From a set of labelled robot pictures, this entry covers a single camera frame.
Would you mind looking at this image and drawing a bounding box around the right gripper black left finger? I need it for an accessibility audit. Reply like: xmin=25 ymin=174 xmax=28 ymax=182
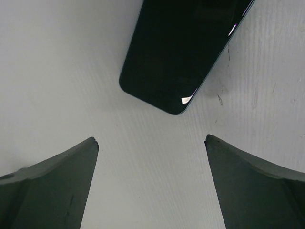
xmin=0 ymin=137 xmax=99 ymax=229

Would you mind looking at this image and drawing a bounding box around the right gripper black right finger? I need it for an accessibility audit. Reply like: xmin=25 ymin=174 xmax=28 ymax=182
xmin=204 ymin=135 xmax=305 ymax=229

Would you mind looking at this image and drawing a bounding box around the black smartphone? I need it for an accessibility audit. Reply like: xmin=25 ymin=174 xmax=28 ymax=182
xmin=119 ymin=0 xmax=253 ymax=115

